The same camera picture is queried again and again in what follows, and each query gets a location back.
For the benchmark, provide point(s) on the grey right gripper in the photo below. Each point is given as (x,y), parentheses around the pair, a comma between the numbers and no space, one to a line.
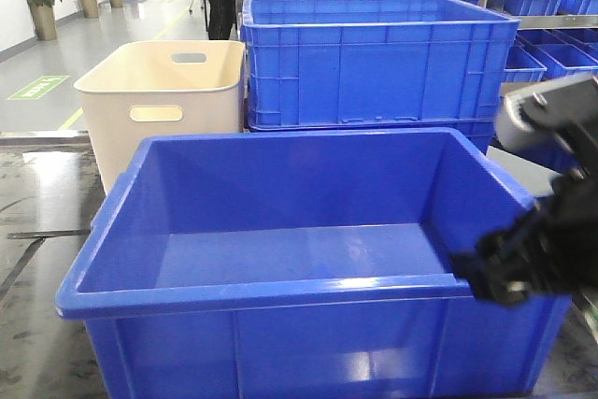
(552,123)

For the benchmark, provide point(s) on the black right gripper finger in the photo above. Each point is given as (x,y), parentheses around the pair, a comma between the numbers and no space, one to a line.
(550,249)

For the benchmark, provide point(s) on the large blue bin front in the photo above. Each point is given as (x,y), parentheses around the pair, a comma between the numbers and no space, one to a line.
(304,265)

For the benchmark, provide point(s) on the cream plastic bin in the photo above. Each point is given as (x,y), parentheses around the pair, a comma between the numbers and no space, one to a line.
(160,87)

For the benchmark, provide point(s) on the large blue crate behind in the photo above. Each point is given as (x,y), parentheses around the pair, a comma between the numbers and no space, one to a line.
(342,63)

